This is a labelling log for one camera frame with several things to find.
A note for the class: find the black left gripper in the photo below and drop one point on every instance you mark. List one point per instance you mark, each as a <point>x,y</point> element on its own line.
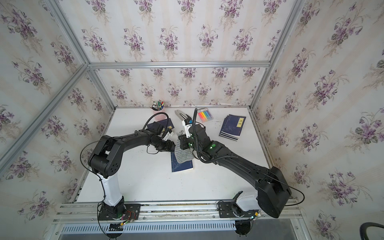
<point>167,148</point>

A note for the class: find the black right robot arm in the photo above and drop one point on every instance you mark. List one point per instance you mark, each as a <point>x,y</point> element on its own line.
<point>271,192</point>

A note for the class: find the pens in cup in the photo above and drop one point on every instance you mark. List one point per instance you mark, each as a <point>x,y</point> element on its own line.
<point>158,106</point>

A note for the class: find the grey black stapler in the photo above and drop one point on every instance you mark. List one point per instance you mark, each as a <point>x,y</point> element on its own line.
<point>180,113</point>

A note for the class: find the grey patterned cloth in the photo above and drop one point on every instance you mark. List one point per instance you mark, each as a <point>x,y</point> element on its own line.
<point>182,156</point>

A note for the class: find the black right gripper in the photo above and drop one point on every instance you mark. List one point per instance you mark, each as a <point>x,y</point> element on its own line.
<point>183,139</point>

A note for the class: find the pink pen cup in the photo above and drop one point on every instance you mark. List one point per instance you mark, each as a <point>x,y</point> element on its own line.
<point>160,116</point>

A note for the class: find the blue book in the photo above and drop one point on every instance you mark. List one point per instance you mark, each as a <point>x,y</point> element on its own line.
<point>177,167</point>
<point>166,123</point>
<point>232,127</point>

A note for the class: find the colourful highlighter pack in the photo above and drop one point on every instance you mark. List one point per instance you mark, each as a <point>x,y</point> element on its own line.
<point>204,115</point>

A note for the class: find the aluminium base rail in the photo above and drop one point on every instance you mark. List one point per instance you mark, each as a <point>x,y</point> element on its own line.
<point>165,217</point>

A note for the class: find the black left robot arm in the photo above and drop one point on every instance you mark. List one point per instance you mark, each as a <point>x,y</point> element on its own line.
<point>106,158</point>

